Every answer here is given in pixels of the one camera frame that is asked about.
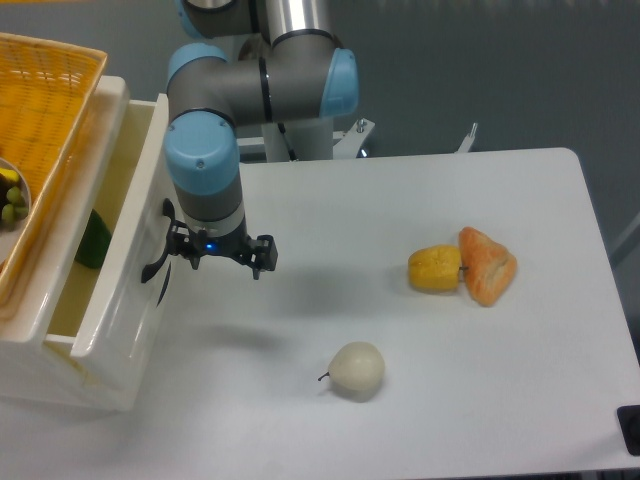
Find green toy grapes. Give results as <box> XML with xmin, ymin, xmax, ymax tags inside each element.
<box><xmin>1</xmin><ymin>186</ymin><xmax>29</xmax><ymax>228</ymax></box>

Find yellow toy fruit piece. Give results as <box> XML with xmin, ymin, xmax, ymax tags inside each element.
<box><xmin>0</xmin><ymin>168</ymin><xmax>21</xmax><ymax>185</ymax></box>

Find white toy pear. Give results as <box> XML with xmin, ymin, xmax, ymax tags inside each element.
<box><xmin>317</xmin><ymin>341</ymin><xmax>386</xmax><ymax>402</ymax></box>

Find white plate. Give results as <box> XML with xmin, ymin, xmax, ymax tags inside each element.
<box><xmin>1</xmin><ymin>159</ymin><xmax>32</xmax><ymax>263</ymax></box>

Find green toy bell pepper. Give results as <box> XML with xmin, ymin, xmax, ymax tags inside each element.
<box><xmin>74</xmin><ymin>210</ymin><xmax>112</xmax><ymax>270</ymax></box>

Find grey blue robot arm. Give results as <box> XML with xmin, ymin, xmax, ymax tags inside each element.
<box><xmin>162</xmin><ymin>1</ymin><xmax>359</xmax><ymax>274</ymax></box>

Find yellow woven basket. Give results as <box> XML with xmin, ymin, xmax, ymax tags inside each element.
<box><xmin>1</xmin><ymin>33</ymin><xmax>108</xmax><ymax>304</ymax></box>

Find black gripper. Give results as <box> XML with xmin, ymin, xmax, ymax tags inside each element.
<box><xmin>167</xmin><ymin>223</ymin><xmax>278</xmax><ymax>280</ymax></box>

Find orange toy croissant bread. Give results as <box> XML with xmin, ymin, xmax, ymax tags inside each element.
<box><xmin>458</xmin><ymin>227</ymin><xmax>518</xmax><ymax>307</ymax></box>

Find dark toy eggplant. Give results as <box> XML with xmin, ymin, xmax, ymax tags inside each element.
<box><xmin>0</xmin><ymin>179</ymin><xmax>15</xmax><ymax>228</ymax></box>

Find white drawer cabinet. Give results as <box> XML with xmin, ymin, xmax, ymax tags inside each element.
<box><xmin>0</xmin><ymin>75</ymin><xmax>146</xmax><ymax>414</ymax></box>

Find black object at table edge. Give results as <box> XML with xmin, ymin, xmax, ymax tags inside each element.
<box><xmin>616</xmin><ymin>405</ymin><xmax>640</xmax><ymax>457</ymax></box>

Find white metal frame bracket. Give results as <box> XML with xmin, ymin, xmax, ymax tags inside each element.
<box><xmin>455</xmin><ymin>122</ymin><xmax>478</xmax><ymax>154</ymax></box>

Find yellow toy bell pepper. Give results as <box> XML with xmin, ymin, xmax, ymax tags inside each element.
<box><xmin>408</xmin><ymin>244</ymin><xmax>468</xmax><ymax>292</ymax></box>

